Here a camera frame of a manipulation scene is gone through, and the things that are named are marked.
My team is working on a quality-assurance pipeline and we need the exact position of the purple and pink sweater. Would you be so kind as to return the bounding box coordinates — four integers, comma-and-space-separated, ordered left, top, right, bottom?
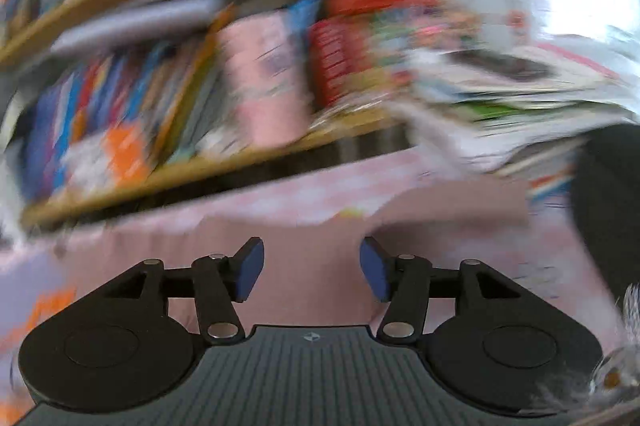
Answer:
1, 183, 620, 350

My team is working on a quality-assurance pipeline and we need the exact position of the upper orange white box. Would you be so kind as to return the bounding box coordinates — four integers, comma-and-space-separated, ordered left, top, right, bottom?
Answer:
62, 123, 152, 194

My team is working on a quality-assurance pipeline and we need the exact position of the black round fabric object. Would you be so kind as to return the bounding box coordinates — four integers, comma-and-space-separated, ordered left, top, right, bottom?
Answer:
570, 123, 640, 300

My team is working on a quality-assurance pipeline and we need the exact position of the pink cartoon table mat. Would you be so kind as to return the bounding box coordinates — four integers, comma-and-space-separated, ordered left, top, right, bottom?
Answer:
1, 149, 626, 425

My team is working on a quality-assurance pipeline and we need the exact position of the stack of papers and notebooks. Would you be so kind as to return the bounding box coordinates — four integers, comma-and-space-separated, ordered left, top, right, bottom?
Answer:
388, 37, 639, 178

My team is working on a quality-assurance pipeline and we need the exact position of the wooden bookshelf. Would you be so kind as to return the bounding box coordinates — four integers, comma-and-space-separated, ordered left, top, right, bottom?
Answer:
1, 0, 475, 233

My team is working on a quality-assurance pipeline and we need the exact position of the pink sticker tumbler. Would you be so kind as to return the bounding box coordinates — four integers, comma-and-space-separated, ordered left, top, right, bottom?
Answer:
218, 10, 311, 149

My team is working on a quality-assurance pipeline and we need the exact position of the white flat tablet stand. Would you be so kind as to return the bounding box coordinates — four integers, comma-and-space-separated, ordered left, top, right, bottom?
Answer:
49, 0, 227, 57

